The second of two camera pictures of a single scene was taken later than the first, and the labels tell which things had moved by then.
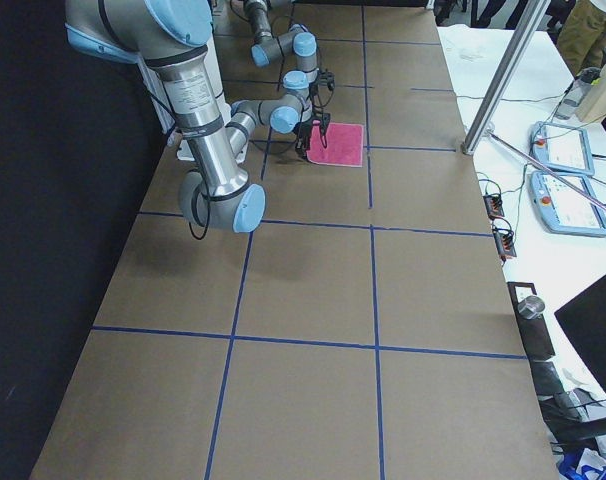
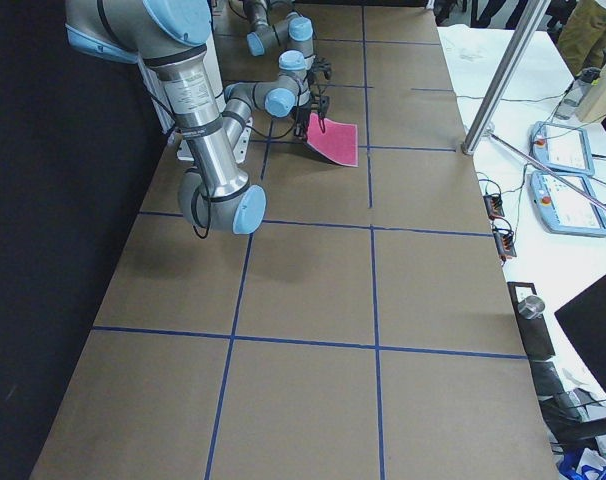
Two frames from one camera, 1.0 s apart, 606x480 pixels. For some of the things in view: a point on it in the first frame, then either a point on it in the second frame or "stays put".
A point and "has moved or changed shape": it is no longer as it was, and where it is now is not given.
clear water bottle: [577, 93] stays put
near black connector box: [504, 241] stays put
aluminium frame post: [536, 14] stays put
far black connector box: [494, 206] stays put
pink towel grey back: [344, 145] has moved or changed shape
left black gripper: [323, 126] → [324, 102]
